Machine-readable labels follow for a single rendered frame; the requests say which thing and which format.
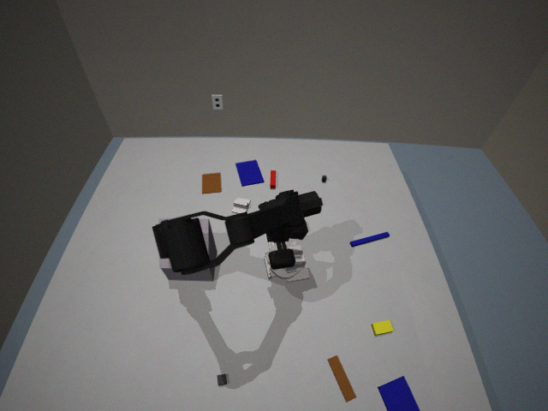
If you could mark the brown flat bar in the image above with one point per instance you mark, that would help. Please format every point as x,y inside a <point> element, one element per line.
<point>342,379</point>

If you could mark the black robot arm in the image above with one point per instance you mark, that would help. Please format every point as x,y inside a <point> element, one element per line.
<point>181,240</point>

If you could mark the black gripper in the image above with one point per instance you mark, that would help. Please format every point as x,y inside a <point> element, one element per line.
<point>283,257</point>

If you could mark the blue flat bar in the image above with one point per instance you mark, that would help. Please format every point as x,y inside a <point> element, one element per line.
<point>369,239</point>

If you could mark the red rectangular block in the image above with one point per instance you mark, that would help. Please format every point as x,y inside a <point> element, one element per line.
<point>273,179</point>

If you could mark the yellow rectangular block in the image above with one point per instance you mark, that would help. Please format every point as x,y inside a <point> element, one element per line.
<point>382,327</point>

